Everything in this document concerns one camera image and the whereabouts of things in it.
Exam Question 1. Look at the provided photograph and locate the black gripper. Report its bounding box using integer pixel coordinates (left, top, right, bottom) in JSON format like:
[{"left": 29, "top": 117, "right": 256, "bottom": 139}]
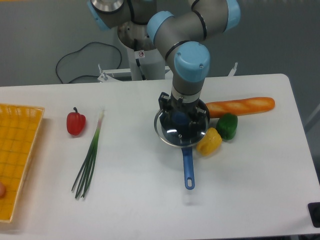
[{"left": 158, "top": 92, "right": 210, "bottom": 130}]

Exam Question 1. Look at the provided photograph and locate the glass lid with blue knob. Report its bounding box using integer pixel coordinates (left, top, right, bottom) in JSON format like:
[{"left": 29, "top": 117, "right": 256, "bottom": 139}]
[{"left": 153, "top": 110, "right": 209, "bottom": 148}]

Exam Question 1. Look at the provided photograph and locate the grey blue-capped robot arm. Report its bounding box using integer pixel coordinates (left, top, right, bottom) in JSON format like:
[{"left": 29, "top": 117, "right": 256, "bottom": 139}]
[{"left": 87, "top": 0, "right": 241, "bottom": 129}]

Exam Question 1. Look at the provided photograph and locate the dark blue saucepan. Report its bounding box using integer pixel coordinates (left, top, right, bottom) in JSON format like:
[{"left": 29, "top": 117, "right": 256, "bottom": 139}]
[{"left": 159, "top": 99, "right": 211, "bottom": 191}]

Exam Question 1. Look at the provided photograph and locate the orange baguette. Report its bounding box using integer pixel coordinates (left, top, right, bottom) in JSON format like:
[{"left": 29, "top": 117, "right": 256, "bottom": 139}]
[{"left": 205, "top": 97, "right": 276, "bottom": 119}]

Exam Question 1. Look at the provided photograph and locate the yellow bell pepper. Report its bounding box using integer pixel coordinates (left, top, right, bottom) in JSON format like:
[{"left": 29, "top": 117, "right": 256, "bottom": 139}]
[{"left": 196, "top": 127, "right": 222, "bottom": 156}]

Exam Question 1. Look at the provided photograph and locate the green bell pepper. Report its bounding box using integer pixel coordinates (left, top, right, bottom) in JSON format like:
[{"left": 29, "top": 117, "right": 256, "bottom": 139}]
[{"left": 216, "top": 113, "right": 238, "bottom": 140}]

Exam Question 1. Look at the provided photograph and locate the red bell pepper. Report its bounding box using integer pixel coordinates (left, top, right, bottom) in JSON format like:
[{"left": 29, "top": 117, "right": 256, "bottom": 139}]
[{"left": 66, "top": 107, "right": 86, "bottom": 136}]

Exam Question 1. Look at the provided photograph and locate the green scallion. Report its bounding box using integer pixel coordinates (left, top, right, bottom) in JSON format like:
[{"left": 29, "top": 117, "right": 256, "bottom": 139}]
[{"left": 71, "top": 110, "right": 105, "bottom": 200}]

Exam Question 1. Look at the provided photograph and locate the yellow woven basket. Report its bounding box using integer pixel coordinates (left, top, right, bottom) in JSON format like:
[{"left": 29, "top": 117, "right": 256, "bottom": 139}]
[{"left": 0, "top": 103, "right": 45, "bottom": 223}]

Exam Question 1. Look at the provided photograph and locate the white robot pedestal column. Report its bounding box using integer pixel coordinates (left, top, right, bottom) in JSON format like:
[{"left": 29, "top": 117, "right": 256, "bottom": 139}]
[{"left": 117, "top": 21, "right": 173, "bottom": 81}]

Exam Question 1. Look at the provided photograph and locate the white metal base frame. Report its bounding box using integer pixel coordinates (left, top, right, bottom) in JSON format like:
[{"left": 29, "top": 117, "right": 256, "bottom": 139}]
[{"left": 97, "top": 62, "right": 238, "bottom": 83}]

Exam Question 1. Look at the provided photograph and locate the black floor cable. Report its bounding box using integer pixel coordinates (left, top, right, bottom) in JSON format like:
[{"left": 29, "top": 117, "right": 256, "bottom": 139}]
[{"left": 55, "top": 41, "right": 123, "bottom": 84}]

